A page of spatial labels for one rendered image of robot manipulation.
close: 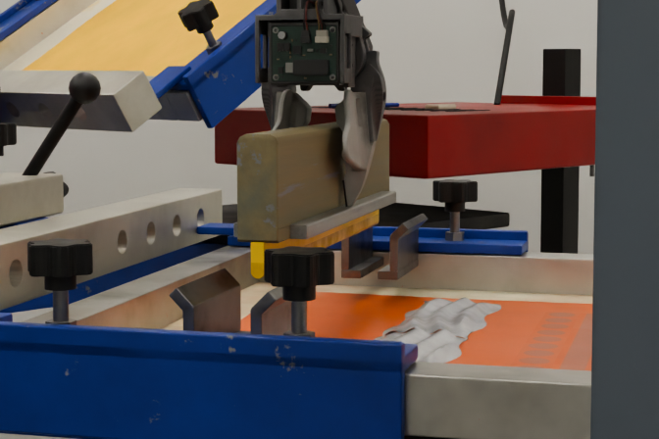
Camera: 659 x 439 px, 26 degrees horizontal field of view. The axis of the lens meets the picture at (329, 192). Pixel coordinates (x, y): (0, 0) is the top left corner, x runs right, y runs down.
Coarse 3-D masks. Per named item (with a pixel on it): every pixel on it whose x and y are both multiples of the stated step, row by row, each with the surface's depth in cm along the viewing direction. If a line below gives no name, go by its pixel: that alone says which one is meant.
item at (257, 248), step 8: (368, 216) 129; (344, 224) 120; (352, 224) 123; (328, 232) 115; (288, 240) 104; (296, 240) 106; (304, 240) 108; (312, 240) 111; (256, 248) 99; (264, 248) 99; (272, 248) 100; (256, 256) 99
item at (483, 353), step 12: (324, 336) 115; (336, 336) 115; (348, 336) 115; (360, 336) 115; (372, 336) 115; (468, 348) 111; (480, 348) 111; (492, 348) 111; (504, 348) 111; (516, 348) 111; (456, 360) 106; (468, 360) 106; (480, 360) 106; (492, 360) 106; (504, 360) 106
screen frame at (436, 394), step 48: (144, 288) 118; (240, 288) 139; (432, 288) 140; (480, 288) 139; (528, 288) 138; (576, 288) 137; (432, 384) 85; (480, 384) 84; (528, 384) 83; (576, 384) 82; (432, 432) 85; (480, 432) 84; (528, 432) 83; (576, 432) 83
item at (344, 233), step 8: (376, 216) 132; (360, 224) 126; (368, 224) 129; (336, 232) 118; (344, 232) 120; (352, 232) 123; (320, 240) 113; (328, 240) 115; (336, 240) 118; (256, 264) 99; (256, 272) 99
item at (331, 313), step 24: (312, 312) 127; (336, 312) 127; (360, 312) 127; (384, 312) 127; (504, 312) 127; (528, 312) 127; (576, 312) 127; (456, 336) 115; (480, 336) 115; (504, 336) 115; (528, 336) 115
